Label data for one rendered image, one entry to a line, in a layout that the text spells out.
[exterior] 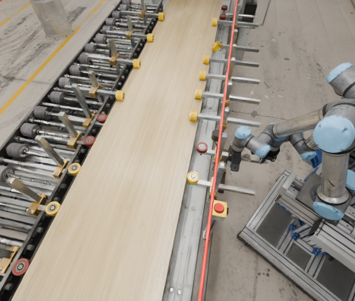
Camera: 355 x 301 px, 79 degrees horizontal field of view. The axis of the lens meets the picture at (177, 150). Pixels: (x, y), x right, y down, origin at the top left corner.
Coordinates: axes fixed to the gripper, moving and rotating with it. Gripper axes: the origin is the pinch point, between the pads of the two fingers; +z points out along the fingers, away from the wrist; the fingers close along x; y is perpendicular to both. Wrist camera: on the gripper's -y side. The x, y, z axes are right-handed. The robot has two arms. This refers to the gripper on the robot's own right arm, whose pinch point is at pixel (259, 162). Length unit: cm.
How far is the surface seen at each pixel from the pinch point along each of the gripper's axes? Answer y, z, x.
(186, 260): -40, 21, -71
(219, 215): -29, -39, -58
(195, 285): -32, 13, -83
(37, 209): -136, -2, -65
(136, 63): -116, -14, 77
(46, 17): -346, 45, 257
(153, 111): -86, -7, 26
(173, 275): -46, 21, -81
